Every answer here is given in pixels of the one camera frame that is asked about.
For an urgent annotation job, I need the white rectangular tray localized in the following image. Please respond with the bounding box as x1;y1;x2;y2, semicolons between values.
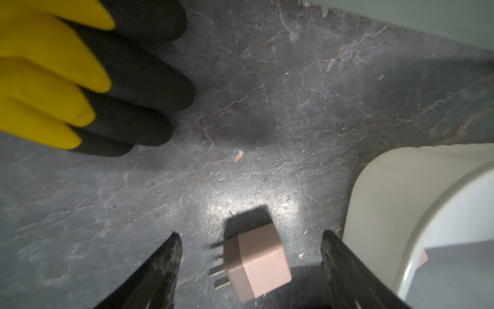
343;144;493;299

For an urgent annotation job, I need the yellow rubber glove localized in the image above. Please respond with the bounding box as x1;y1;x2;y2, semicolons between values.
1;1;115;150

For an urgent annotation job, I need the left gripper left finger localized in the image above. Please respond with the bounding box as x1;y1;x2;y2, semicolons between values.
96;232;183;308

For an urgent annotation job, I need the clear lidded storage box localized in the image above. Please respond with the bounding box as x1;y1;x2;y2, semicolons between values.
314;0;493;51

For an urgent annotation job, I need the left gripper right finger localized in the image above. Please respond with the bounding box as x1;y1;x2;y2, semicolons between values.
321;230;409;308

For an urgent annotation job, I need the pink plug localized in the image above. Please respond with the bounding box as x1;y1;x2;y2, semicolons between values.
416;250;428;269
208;223;292;303

